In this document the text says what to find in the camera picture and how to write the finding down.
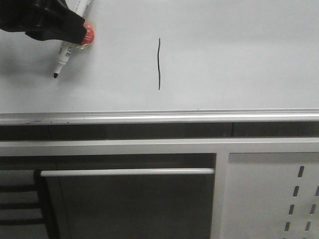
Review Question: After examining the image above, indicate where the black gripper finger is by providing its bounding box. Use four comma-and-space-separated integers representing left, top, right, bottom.
0, 0, 87, 44

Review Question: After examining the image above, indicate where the white whiteboard marker pen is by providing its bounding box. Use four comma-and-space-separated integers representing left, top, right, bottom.
53, 0, 93, 79

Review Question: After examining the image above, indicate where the red round magnet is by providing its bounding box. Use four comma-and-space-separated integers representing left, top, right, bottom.
79, 23, 95, 47

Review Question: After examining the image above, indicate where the white whiteboard surface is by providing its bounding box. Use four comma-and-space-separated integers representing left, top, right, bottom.
0, 0, 319, 114

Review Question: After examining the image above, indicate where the black slatted chair back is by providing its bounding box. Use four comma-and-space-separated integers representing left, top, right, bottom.
0, 170, 48, 239

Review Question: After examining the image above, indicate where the dark grey cabinet panel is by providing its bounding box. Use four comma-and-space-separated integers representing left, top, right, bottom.
40, 168, 215, 239

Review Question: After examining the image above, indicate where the white perforated metal panel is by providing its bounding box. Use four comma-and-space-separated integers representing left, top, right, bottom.
221, 152, 319, 239

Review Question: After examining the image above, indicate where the white metal frame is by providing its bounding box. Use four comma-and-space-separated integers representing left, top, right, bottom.
0, 138, 319, 239

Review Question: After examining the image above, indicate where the aluminium whiteboard tray rail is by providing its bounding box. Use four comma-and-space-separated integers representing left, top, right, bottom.
0, 109, 319, 126

